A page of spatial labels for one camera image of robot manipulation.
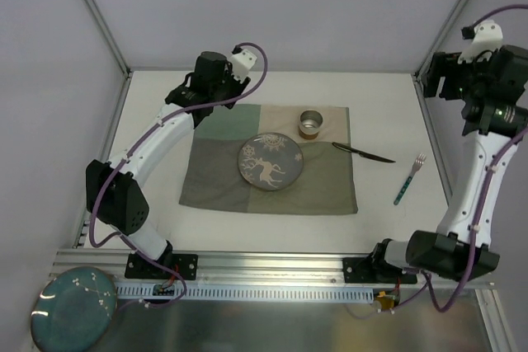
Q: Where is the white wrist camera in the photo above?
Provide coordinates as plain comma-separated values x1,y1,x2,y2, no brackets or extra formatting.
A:
228,47,257,82
457,20,503,64

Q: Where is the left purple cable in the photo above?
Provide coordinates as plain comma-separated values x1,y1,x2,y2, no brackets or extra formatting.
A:
88,41,269,307

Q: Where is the metal cup with cork base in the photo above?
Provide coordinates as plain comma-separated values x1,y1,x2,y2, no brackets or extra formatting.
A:
298,110,323,140

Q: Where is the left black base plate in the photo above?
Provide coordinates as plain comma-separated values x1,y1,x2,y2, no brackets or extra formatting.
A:
125,253,199,280

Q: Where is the green beige cloth placemat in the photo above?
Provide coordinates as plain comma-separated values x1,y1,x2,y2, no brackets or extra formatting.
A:
179,104,358,216

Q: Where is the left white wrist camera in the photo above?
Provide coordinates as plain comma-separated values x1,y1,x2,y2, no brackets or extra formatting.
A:
228,47,257,82

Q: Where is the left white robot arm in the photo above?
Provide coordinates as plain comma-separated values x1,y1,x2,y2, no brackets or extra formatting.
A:
86,46,257,278

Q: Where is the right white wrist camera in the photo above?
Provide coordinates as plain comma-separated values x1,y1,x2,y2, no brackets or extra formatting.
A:
457,20,503,64

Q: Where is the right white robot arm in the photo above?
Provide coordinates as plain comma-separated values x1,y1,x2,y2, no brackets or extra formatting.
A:
365,45,527,283

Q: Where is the black table knife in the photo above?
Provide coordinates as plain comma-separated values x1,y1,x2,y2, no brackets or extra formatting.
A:
332,142,395,163

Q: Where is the green handled fork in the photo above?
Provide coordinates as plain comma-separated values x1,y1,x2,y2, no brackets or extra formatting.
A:
393,153,427,205

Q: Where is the aluminium mounting rail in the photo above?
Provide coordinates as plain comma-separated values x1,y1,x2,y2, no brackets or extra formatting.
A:
49,247,495,289

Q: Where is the grey reindeer plate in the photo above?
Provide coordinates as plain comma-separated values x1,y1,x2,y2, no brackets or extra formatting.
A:
238,133,304,191

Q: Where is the teal round stool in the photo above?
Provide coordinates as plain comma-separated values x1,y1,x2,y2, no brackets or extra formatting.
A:
30,266,118,351

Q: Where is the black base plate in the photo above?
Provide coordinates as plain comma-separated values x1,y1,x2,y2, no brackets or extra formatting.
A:
342,256,417,284
125,253,199,280

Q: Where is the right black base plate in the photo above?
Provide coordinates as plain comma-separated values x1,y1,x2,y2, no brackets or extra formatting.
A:
342,256,417,284

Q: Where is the white slotted cable duct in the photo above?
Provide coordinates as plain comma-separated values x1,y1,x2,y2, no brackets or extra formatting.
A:
115,282,375,304

